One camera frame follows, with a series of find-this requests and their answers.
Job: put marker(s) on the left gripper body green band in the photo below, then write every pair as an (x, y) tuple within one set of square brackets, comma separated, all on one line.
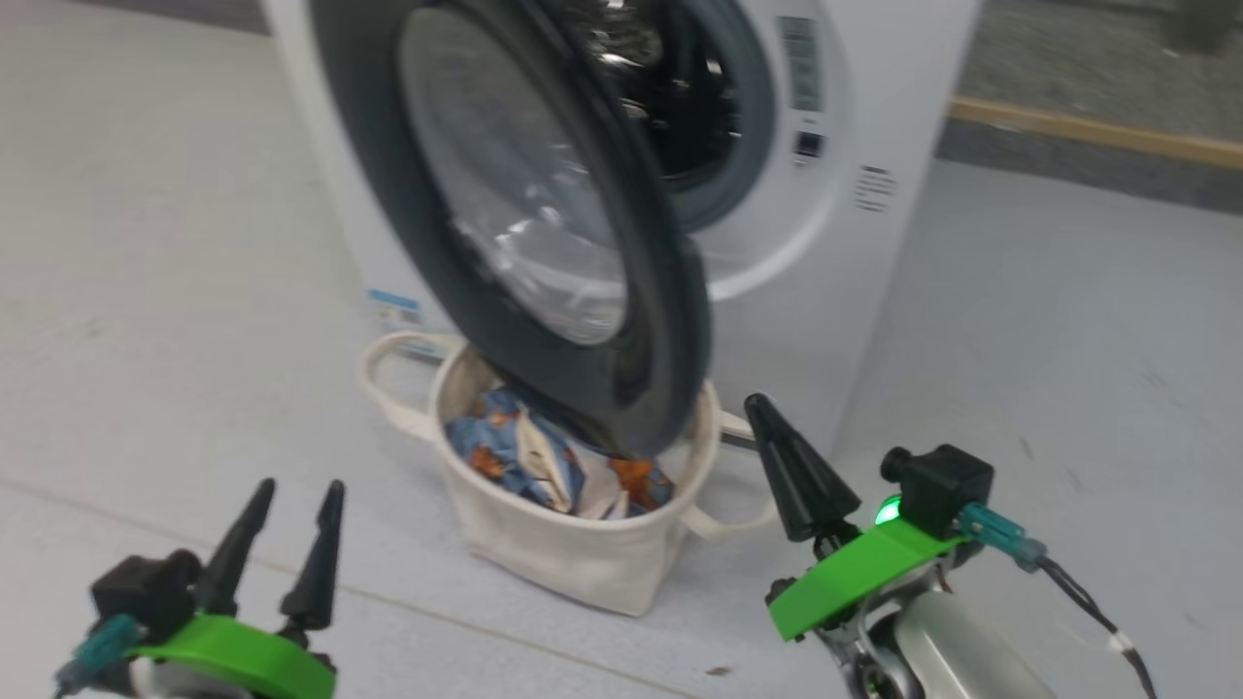
[(243, 655)]

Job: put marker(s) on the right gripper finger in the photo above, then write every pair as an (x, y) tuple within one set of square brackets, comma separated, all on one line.
[(801, 476)]

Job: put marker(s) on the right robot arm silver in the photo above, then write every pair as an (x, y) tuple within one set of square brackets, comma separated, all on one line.
[(952, 650)]

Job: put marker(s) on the grey warning sticker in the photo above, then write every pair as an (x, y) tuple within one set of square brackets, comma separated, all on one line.
[(801, 63)]

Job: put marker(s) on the blue orange patterned cloth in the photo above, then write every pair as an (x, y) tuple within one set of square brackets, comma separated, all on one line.
[(505, 447)]

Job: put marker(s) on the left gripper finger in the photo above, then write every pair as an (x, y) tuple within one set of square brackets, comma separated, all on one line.
[(233, 553), (316, 563)]

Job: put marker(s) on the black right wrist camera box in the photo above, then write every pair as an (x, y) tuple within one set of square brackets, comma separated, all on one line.
[(947, 485)]

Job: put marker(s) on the beige fabric laundry basket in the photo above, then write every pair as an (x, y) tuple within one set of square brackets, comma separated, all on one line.
[(554, 563)]

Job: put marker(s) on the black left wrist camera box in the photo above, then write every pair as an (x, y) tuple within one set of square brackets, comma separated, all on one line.
[(146, 587)]

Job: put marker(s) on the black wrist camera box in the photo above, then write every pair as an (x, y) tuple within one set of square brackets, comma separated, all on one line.
[(947, 485), (146, 587)]

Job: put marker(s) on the blue energy label sticker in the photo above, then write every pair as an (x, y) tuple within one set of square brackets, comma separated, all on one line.
[(393, 309)]

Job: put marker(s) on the washing machine door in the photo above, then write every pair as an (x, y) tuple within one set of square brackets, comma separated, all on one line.
[(388, 194)]

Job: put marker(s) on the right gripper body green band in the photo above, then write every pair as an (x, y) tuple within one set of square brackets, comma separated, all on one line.
[(864, 573)]

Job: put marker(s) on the white front-load washing machine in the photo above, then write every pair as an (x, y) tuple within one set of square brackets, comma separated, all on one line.
[(825, 320)]

